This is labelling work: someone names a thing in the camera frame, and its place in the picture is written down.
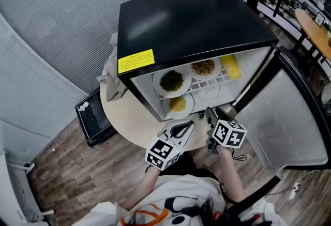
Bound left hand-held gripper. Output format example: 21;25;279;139
144;119;195;172

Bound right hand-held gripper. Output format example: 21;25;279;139
205;106;248;155

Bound white plate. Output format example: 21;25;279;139
192;84;221;103
184;57;222;81
162;93;195;119
152;65;193;98

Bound black mini fridge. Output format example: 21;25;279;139
116;0;331;187

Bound person's right forearm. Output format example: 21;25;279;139
218;145;247;204

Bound person's left forearm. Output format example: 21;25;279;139
121;166;162;212

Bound yellow shredded food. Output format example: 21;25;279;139
169;97;187;113

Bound person's black trousers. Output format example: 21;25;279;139
159;153;221;182

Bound chopped green vegetables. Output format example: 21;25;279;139
159;70;185;92

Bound brown minced food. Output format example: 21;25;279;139
191;59;216;76

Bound person's white printed shirt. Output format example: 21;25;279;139
77;174;288;226

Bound white power strip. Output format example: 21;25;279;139
288;182;302;201

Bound round wooden table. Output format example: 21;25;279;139
294;8;331;63

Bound white cabinet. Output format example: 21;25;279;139
0;151;56;226

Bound white wire fridge shelf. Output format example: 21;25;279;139
189;71;234;92

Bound black picture frame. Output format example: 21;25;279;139
314;11;326;27

